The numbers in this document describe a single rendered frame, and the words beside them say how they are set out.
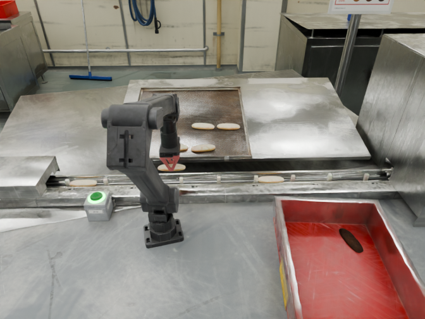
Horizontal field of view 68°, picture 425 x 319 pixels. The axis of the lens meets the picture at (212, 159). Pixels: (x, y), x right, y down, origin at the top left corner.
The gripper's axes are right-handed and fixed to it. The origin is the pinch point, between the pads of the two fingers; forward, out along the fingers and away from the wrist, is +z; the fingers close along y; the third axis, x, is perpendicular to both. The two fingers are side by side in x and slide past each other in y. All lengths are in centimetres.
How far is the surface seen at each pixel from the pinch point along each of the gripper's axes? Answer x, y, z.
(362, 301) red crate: -52, -47, 11
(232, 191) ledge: -21.6, -7.0, 6.6
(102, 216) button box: 22.4, -16.2, 8.6
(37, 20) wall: 209, 371, 21
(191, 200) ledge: -7.0, -8.7, 8.9
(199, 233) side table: -9.9, -22.5, 10.9
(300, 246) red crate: -41, -29, 11
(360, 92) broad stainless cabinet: -150, 166, 42
